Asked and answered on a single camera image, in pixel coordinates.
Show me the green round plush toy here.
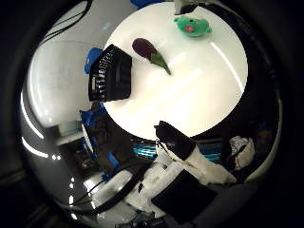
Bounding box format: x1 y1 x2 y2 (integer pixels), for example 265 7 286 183
173 14 213 38

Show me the cyan lit device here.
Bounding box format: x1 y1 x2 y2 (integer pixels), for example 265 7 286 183
132 143 158 158

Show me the blue plastic chair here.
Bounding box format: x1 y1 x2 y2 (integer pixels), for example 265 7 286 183
130 0 165 10
79 103 108 134
83 47 105 75

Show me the black slatted plastic basket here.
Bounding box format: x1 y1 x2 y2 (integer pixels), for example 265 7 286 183
88 44 133 103

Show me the purple eggplant plush toy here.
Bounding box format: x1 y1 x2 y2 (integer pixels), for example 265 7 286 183
131 37 173 76

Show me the black cable bundle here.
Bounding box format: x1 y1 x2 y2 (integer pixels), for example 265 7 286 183
41 0 94 46

